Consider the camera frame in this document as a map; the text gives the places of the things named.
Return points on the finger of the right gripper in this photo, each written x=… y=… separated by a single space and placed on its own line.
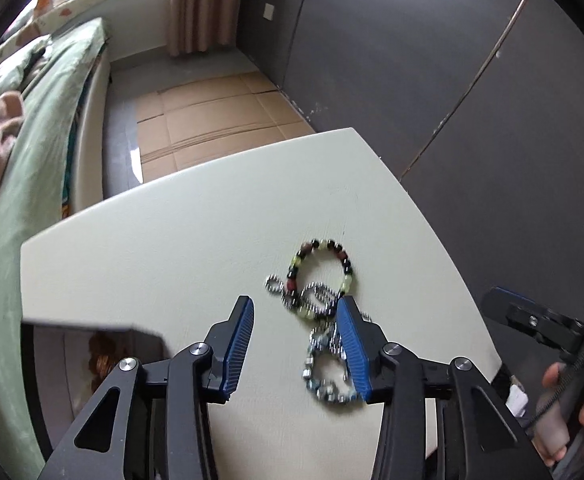
x=509 y=308

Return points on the green bed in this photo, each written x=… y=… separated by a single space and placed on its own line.
x=31 y=200

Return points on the flattened cardboard sheets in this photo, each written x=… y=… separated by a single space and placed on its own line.
x=204 y=120

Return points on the floral windowsill cushion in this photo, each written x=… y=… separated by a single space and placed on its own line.
x=72 y=7

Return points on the white wall switch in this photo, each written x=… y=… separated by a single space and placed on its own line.
x=269 y=10

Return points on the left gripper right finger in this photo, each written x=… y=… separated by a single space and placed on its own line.
x=362 y=342

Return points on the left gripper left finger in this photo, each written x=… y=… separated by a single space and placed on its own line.
x=228 y=341

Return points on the light green quilt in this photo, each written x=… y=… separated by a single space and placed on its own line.
x=16 y=67

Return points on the pink curtain right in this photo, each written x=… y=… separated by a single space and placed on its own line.
x=200 y=25

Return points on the black open jewelry box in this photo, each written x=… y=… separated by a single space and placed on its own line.
x=62 y=366

